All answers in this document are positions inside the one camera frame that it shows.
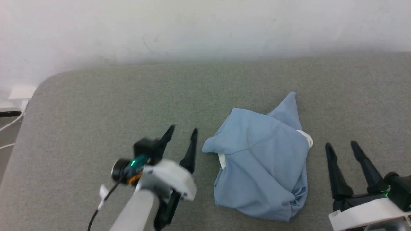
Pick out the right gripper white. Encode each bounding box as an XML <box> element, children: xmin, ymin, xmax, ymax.
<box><xmin>325</xmin><ymin>140</ymin><xmax>411</xmax><ymax>231</ymax></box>

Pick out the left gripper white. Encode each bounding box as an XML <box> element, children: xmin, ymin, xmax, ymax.
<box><xmin>137</xmin><ymin>125</ymin><xmax>198</xmax><ymax>230</ymax></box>

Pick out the light blue t-shirt garment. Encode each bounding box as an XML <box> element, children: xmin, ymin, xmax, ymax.
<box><xmin>202</xmin><ymin>92</ymin><xmax>314</xmax><ymax>222</ymax></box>

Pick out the grey fabric sofa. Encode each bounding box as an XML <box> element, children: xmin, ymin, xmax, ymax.
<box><xmin>0</xmin><ymin>53</ymin><xmax>411</xmax><ymax>231</ymax></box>

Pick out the left black cable teal plug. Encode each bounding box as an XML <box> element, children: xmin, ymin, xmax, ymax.
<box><xmin>87</xmin><ymin>154</ymin><xmax>149</xmax><ymax>231</ymax></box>

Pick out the long white floor cable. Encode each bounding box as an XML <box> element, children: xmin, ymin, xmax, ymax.
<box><xmin>0</xmin><ymin>101</ymin><xmax>28</xmax><ymax>132</ymax></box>

